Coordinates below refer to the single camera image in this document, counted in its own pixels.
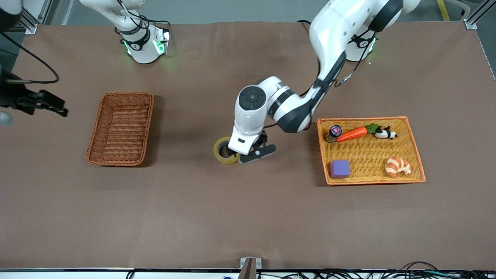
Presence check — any yellowish clear tape roll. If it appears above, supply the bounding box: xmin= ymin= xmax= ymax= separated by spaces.
xmin=213 ymin=136 xmax=241 ymax=165

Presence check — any brown wicker basket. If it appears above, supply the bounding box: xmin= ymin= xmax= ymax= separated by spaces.
xmin=86 ymin=92 xmax=155 ymax=167

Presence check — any orange wicker basket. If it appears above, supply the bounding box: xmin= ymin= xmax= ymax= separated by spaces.
xmin=317 ymin=116 xmax=426 ymax=186

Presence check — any small bottle purple lid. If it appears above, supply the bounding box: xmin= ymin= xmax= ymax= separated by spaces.
xmin=325 ymin=125 xmax=343 ymax=143

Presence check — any purple foam cube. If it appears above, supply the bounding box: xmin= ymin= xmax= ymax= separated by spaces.
xmin=330 ymin=160 xmax=351 ymax=179

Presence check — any orange toy carrot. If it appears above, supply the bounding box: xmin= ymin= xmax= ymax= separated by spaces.
xmin=336 ymin=123 xmax=382 ymax=143

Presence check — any brown table cover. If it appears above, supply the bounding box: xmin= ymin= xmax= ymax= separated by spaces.
xmin=0 ymin=21 xmax=496 ymax=270

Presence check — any black white panda toy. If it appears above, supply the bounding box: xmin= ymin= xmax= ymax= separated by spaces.
xmin=374 ymin=126 xmax=398 ymax=140

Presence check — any toy croissant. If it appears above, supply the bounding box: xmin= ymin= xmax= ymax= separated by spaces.
xmin=385 ymin=157 xmax=412 ymax=179

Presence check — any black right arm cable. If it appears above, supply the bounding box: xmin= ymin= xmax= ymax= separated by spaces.
xmin=0 ymin=30 xmax=60 ymax=84

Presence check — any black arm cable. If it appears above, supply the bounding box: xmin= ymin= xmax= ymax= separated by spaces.
xmin=334 ymin=37 xmax=378 ymax=88
xmin=0 ymin=30 xmax=60 ymax=84

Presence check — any aluminium frame profile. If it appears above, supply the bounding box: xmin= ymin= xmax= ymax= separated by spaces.
xmin=463 ymin=0 xmax=496 ymax=30
xmin=15 ymin=0 xmax=53 ymax=34

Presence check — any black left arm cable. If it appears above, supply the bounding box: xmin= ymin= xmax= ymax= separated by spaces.
xmin=334 ymin=37 xmax=378 ymax=88

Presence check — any brown post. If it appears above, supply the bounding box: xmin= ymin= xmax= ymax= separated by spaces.
xmin=238 ymin=259 xmax=257 ymax=279

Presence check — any black cable bundle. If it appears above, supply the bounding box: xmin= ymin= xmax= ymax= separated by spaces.
xmin=256 ymin=262 xmax=496 ymax=279

